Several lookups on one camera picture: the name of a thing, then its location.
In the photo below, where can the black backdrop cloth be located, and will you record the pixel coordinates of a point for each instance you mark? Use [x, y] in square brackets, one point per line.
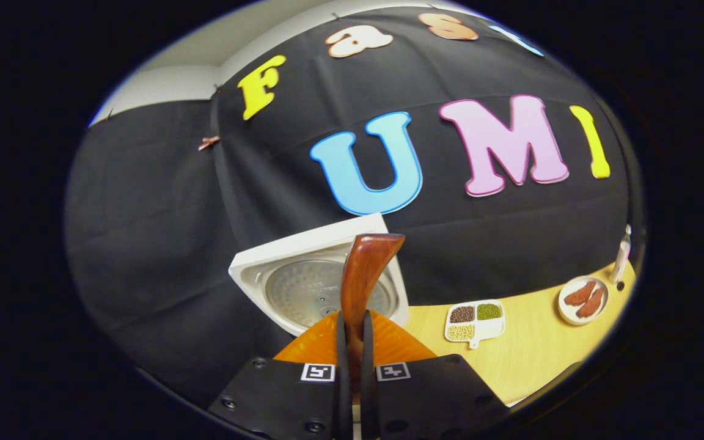
[144, 214]

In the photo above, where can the white divided dish of beans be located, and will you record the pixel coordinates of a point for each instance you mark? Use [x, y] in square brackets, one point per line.
[492, 330]

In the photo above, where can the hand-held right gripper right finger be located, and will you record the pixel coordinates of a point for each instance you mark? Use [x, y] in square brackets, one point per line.
[369, 391]

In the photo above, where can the brown wooden spoon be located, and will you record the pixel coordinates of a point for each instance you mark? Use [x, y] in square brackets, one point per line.
[361, 275]

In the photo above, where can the white round plate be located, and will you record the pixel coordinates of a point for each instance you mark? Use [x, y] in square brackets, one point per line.
[563, 311]

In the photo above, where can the clear bottle with pink label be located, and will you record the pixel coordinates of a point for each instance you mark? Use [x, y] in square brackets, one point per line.
[622, 256]

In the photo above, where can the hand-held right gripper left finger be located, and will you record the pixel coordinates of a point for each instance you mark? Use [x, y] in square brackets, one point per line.
[342, 379]

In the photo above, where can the white rice cooker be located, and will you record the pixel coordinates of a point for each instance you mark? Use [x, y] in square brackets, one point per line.
[254, 263]

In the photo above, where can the red sausage piece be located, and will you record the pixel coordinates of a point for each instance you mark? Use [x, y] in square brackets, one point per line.
[590, 304]
[579, 293]

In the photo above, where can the copper cloth clip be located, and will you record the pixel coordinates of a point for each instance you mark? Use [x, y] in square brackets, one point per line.
[208, 143]

